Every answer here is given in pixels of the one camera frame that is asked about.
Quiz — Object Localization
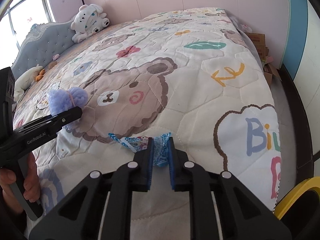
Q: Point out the person's left hand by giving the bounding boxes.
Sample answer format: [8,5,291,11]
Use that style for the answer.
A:
[0,152,42,214]

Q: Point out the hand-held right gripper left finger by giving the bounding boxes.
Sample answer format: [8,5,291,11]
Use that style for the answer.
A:
[29,137,154,240]

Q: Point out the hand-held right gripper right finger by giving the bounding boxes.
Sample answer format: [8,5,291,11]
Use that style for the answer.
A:
[167,137,293,240]

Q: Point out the grey orange patterned bedsheet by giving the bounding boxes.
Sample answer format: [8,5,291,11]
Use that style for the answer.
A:
[12,20,140,110]

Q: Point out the black bin with yellow rim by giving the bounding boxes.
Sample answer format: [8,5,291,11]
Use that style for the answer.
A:
[274,177,320,240]

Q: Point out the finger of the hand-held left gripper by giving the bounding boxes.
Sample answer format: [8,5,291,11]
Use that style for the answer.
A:
[37,106,83,136]

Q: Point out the cardboard box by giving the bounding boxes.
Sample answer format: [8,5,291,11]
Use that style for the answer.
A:
[246,33,269,58]
[262,55,282,85]

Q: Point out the grey tufted headboard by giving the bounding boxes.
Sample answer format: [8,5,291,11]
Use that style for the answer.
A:
[11,21,77,85]

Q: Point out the bear printed quilt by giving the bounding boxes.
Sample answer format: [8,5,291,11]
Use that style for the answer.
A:
[14,7,282,240]

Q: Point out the window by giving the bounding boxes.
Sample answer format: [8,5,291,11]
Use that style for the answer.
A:
[0,0,54,65]

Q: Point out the orange plush toy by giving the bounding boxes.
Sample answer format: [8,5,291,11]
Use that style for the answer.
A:
[34,69,46,82]

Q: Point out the white and blue wardrobe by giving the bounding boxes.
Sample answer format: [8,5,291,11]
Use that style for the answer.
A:
[282,0,320,165]

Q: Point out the blue printed wrapper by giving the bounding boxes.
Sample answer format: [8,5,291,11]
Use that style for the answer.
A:
[108,132,173,168]

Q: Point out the white plush dog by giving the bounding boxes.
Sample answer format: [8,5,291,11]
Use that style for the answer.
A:
[71,4,110,43]

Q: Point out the long white plush toy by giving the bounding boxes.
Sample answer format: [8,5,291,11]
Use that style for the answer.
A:
[14,64,44,100]

